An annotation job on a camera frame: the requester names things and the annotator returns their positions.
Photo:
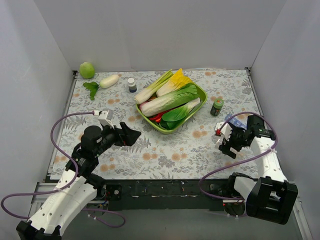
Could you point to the yellow napa cabbage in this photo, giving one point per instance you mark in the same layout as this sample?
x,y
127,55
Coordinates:
x,y
175,82

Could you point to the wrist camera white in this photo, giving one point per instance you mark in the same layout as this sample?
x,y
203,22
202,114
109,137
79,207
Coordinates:
x,y
223,129
105,117

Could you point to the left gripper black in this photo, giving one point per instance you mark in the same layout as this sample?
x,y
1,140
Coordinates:
x,y
121,134

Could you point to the red chili peppers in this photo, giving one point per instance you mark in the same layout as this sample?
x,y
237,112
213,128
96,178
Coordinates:
x,y
157,118

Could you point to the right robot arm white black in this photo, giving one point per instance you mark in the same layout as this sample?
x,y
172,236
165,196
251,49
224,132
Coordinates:
x,y
270,197

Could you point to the green round cabbage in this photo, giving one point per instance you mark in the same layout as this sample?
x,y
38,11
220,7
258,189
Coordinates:
x,y
87,70

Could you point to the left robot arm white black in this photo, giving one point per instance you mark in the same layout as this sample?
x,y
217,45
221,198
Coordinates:
x,y
78,184

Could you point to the green plastic tray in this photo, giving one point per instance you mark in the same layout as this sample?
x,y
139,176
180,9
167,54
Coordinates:
x,y
203,98

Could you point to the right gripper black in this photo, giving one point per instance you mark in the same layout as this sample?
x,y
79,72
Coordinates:
x,y
230,144

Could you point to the blue pill blister pack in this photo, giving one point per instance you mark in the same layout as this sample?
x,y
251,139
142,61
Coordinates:
x,y
235,121

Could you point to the white blue pill bottle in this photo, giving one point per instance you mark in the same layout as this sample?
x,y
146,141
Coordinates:
x,y
132,85

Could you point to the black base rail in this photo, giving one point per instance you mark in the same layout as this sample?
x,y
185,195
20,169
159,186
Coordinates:
x,y
160,194

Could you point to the white radish with leaves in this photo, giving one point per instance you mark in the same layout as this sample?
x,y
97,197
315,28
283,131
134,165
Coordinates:
x,y
105,83

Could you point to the floral patterned table mat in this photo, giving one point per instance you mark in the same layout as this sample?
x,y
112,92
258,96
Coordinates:
x,y
188,153

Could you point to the green pill bottle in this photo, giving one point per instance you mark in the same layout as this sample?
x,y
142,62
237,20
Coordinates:
x,y
216,107

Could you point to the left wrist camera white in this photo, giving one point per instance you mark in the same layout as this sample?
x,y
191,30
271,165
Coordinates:
x,y
105,117

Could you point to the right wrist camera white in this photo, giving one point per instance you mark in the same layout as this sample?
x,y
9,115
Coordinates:
x,y
223,129

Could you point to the green napa cabbage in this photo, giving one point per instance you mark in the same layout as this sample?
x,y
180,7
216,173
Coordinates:
x,y
170,100

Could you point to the leek white green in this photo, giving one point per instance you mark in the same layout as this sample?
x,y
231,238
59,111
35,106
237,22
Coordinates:
x,y
147,92

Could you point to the bok choy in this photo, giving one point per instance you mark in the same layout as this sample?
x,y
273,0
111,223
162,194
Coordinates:
x,y
175,116

